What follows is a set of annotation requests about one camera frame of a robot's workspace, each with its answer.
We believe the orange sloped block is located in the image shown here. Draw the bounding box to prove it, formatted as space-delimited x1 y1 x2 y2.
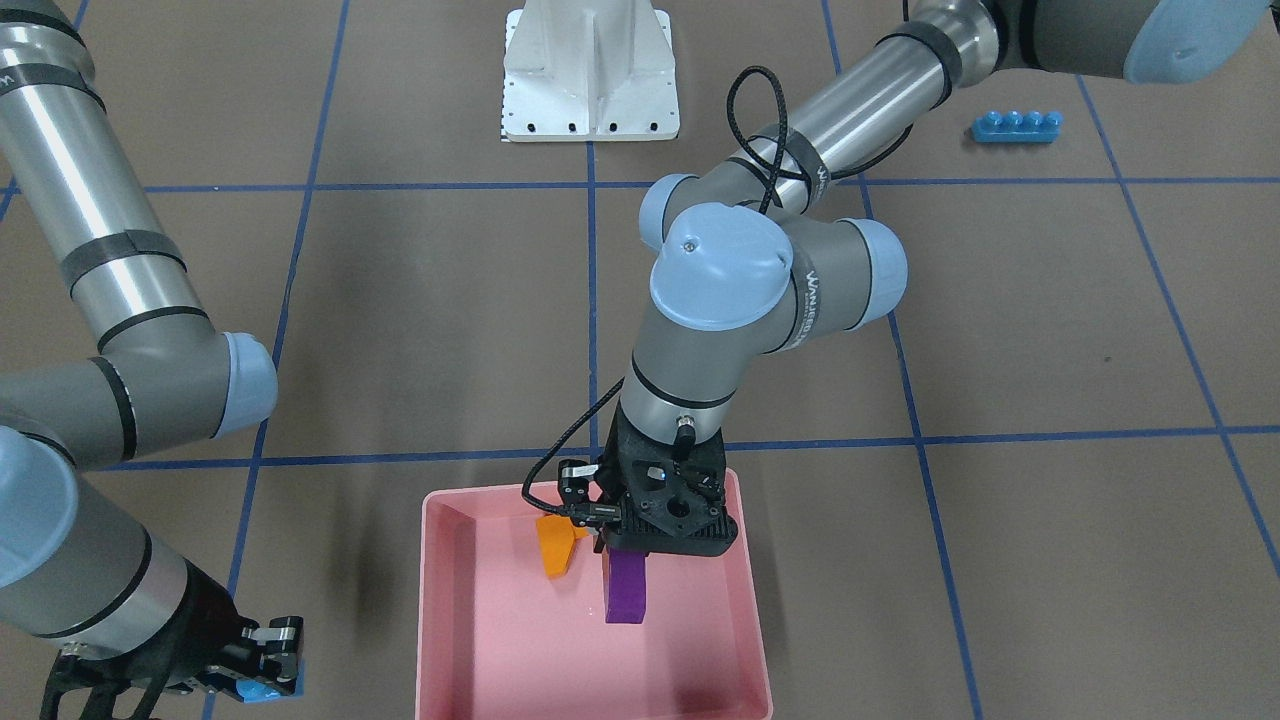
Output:
535 514 590 579

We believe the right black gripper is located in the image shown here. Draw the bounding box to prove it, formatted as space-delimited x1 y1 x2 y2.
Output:
40 565 305 719

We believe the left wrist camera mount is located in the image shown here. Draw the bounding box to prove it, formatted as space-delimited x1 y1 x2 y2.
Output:
557 459 622 528

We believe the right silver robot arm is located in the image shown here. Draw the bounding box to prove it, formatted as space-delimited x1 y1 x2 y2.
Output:
1 1 305 719

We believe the small blue block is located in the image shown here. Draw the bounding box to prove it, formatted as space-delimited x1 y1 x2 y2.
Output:
236 676 305 705

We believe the long blue four-stud block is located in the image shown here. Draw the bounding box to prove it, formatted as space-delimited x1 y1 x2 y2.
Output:
970 111 1064 145

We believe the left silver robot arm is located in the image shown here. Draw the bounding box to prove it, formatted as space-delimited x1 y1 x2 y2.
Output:
559 1 1268 557

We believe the pink plastic box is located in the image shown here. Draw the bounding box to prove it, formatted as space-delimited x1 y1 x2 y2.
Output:
415 486 774 719

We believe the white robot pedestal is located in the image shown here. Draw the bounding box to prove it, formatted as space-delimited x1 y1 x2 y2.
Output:
500 1 681 143

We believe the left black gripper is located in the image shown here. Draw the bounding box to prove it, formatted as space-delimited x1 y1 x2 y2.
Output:
596 407 739 557

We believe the purple block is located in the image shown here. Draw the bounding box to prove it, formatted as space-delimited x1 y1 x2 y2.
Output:
602 550 646 624

